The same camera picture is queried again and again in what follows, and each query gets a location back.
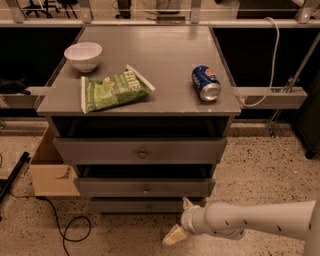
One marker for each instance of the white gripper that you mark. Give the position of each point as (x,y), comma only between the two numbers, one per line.
(188,217)

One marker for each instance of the grey drawer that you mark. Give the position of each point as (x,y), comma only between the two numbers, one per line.
(145,181)
(98,151)

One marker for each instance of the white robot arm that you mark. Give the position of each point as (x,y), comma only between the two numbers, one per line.
(298,220)

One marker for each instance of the grey drawer cabinet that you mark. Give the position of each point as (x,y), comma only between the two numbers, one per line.
(166,57)

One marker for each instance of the grey top drawer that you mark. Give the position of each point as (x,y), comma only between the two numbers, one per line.
(98,151)

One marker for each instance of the cardboard box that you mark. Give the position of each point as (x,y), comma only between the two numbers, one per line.
(50,175)

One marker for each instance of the blue soda can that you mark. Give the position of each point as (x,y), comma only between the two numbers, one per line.
(205,83)

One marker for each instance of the green chip bag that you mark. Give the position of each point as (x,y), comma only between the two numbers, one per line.
(119,89)

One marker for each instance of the black bar on floor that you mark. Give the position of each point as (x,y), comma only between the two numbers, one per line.
(6,183)

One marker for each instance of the white ceramic bowl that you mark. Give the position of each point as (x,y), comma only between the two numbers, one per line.
(84,57)

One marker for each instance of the black object on rail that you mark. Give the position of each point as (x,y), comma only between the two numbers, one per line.
(13,87)

